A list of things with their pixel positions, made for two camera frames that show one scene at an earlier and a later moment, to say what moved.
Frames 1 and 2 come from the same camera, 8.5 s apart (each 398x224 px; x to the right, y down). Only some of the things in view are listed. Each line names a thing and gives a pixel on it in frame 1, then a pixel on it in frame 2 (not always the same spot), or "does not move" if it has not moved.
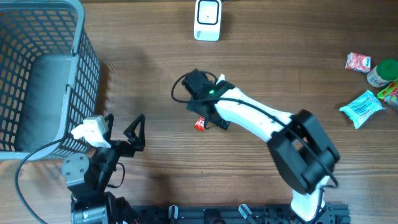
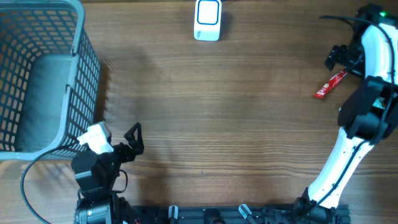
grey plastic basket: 50,79 does not move
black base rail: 234,214 does not move
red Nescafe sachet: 199,125 → 331,82
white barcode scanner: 208,17 does not move
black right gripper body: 194,106 → 352,56
